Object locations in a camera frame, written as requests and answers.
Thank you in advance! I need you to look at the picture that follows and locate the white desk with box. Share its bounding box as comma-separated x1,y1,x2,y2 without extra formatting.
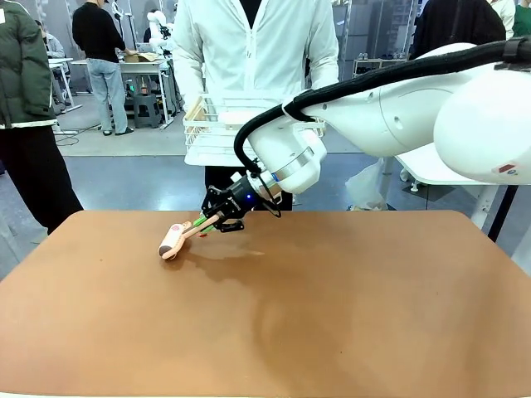
70,57,175,129

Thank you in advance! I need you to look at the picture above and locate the person in black sweater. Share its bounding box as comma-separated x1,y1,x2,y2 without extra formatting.
71,0,134,137

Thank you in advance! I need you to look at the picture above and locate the low shelf with shoes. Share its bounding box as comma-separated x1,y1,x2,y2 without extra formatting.
352,56,410,78

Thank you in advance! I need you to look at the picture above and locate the white plastic drain tray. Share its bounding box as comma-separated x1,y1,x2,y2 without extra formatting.
184,136,252,167

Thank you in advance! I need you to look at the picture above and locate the black cable sleeve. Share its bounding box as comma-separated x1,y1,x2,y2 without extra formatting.
233,36,531,171

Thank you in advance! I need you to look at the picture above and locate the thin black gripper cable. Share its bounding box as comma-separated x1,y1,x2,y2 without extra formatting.
250,159,283,219

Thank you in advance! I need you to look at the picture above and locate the white wire dish rack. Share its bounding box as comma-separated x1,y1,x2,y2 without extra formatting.
182,94,327,167

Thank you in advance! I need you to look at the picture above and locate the seated person in grey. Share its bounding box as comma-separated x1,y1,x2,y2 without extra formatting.
35,18,67,59

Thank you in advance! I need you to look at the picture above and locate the small white desk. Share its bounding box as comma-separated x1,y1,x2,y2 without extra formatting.
47,56,84,114

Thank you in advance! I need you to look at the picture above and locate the white plastic bag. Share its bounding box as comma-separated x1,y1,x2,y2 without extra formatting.
344,159,391,211

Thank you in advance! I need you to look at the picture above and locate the white table with black leg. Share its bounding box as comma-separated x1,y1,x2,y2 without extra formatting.
393,143,519,244

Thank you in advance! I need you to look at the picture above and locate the person in green top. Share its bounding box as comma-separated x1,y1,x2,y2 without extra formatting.
512,0,531,38

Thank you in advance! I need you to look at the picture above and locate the person in green puffer jacket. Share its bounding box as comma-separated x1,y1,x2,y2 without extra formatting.
0,0,84,235

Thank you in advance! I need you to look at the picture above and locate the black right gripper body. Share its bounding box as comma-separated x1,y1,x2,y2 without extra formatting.
223,173,273,219

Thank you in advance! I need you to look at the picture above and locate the person in white top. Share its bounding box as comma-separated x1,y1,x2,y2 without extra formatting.
489,0,516,41

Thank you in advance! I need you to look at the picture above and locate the cardboard box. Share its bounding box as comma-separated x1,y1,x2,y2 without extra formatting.
124,51,161,64

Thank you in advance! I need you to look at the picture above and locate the person in white jacket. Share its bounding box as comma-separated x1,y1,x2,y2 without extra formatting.
172,0,340,211

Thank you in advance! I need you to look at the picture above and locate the grey step stool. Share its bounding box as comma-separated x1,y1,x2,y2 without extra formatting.
132,94,163,129

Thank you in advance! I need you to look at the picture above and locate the person in dark coat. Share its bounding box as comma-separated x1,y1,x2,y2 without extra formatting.
408,0,508,61

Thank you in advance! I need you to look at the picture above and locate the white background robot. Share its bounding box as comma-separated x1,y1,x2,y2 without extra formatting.
146,10,173,57

